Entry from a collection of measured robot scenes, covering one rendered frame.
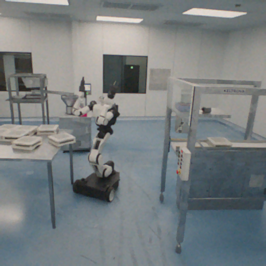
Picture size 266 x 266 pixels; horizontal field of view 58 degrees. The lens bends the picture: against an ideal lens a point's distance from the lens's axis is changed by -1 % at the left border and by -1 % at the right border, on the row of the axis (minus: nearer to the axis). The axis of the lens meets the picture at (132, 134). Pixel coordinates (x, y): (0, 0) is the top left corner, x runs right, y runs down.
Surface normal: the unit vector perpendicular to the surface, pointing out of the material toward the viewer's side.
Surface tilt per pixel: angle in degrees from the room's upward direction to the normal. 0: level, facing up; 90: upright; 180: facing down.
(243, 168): 90
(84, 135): 90
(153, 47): 90
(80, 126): 91
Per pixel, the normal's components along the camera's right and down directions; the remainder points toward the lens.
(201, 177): 0.07, 0.30
